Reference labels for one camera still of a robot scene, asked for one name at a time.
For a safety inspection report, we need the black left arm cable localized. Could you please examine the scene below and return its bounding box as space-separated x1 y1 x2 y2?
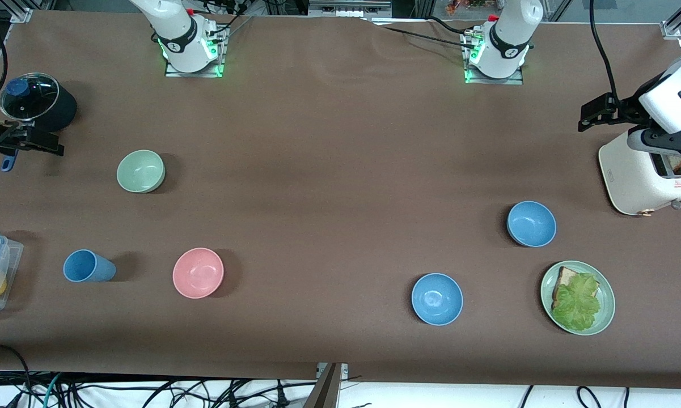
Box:
589 0 624 111

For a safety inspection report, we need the green plate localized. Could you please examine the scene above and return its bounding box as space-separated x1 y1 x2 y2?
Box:
540 261 616 336

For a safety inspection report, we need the green lettuce leaf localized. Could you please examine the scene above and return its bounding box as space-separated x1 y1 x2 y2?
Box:
551 273 602 332

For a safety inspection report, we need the metal frame post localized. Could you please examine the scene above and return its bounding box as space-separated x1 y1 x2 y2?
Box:
303 363 349 408

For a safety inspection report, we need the teal cable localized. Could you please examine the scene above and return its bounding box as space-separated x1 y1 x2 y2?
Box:
44 372 64 408

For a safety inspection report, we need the blue bowl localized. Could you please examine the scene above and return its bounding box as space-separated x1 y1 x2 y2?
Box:
411 273 464 326
506 201 557 248

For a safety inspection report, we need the green bowl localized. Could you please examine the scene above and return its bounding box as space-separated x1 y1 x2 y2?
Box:
116 150 166 194

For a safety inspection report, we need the clear plastic container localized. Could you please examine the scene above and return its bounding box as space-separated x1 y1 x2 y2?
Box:
0 228 24 313

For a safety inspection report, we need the grey power strip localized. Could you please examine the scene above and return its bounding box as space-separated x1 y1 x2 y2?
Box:
308 0 393 19

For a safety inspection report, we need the bread slice under lettuce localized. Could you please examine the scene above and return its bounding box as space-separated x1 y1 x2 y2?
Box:
552 266 600 311

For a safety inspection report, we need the black pot with glass lid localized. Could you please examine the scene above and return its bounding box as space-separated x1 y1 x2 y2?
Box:
0 73 60 121

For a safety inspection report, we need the pink bowl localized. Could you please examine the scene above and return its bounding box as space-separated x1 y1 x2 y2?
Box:
172 248 225 299

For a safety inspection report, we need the white toaster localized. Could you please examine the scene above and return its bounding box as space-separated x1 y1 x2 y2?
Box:
598 129 681 216

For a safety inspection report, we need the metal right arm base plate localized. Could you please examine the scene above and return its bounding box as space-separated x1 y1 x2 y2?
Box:
164 25 227 78

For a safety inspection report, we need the brown table cloth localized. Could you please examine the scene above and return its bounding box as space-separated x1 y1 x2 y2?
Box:
0 8 681 390

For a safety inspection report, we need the blue cup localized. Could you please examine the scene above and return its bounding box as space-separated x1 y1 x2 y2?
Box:
63 249 117 283

